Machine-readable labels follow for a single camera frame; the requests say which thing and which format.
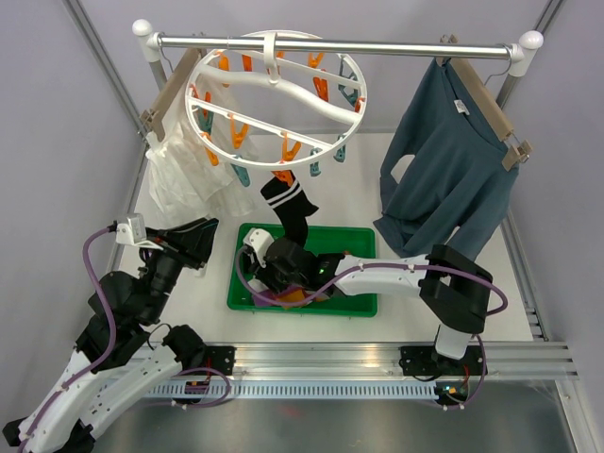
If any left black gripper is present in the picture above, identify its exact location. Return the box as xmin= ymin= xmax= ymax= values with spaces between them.
xmin=140 ymin=217 xmax=221 ymax=322

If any black sock with white stripes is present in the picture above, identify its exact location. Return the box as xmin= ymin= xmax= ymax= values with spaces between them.
xmin=260 ymin=176 xmax=319 ymax=247

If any orange front clothes peg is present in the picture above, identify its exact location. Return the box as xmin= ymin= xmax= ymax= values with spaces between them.
xmin=273 ymin=170 xmax=294 ymax=187

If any teal front clothes peg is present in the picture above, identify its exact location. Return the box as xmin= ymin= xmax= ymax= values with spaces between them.
xmin=309 ymin=147 xmax=322 ymax=177

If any white round clip hanger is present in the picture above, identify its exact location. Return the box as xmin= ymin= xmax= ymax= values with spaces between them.
xmin=186 ymin=30 xmax=368 ymax=173

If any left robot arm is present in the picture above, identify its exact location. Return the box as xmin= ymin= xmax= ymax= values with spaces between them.
xmin=2 ymin=214 xmax=219 ymax=452

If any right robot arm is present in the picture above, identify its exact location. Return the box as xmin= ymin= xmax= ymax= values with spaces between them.
xmin=244 ymin=229 xmax=494 ymax=373

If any white garment on hanger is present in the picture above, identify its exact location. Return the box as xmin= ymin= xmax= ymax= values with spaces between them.
xmin=145 ymin=74 xmax=259 ymax=227

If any left beige wooden hanger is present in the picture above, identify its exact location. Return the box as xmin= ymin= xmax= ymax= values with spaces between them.
xmin=140 ymin=48 xmax=207 ymax=142

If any beige wooden hanger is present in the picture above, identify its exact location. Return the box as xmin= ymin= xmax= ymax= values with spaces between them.
xmin=436 ymin=57 xmax=532 ymax=172
xmin=140 ymin=48 xmax=207 ymax=142

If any blue sweater on hanger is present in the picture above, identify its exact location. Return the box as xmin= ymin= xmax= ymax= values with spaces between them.
xmin=374 ymin=62 xmax=519 ymax=260

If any right beige wooden hanger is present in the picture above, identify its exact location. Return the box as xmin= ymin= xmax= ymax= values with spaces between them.
xmin=436 ymin=57 xmax=532 ymax=172

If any purple orange sock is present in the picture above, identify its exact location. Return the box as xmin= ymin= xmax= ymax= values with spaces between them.
xmin=249 ymin=279 xmax=307 ymax=307

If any maroon orange sock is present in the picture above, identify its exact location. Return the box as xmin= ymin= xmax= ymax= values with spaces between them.
xmin=305 ymin=292 xmax=330 ymax=303

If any green plastic tray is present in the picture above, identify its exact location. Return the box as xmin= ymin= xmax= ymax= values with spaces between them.
xmin=226 ymin=226 xmax=378 ymax=318

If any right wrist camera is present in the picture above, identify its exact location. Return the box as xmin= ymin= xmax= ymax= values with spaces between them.
xmin=243 ymin=227 xmax=274 ymax=268

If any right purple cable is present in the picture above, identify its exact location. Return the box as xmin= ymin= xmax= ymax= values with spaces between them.
xmin=234 ymin=244 xmax=510 ymax=322

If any purple cable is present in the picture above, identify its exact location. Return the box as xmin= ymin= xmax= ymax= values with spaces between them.
xmin=16 ymin=224 xmax=124 ymax=447
xmin=234 ymin=244 xmax=510 ymax=322

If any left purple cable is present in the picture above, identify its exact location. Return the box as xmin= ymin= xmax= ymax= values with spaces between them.
xmin=16 ymin=224 xmax=124 ymax=447

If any white slotted cable duct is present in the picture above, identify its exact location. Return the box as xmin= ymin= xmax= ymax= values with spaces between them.
xmin=145 ymin=379 xmax=437 ymax=402

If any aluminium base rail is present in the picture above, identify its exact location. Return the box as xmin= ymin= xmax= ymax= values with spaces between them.
xmin=70 ymin=342 xmax=579 ymax=378

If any silver clothes rail bar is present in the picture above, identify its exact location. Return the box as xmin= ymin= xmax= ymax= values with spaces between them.
xmin=131 ymin=19 xmax=545 ymax=77

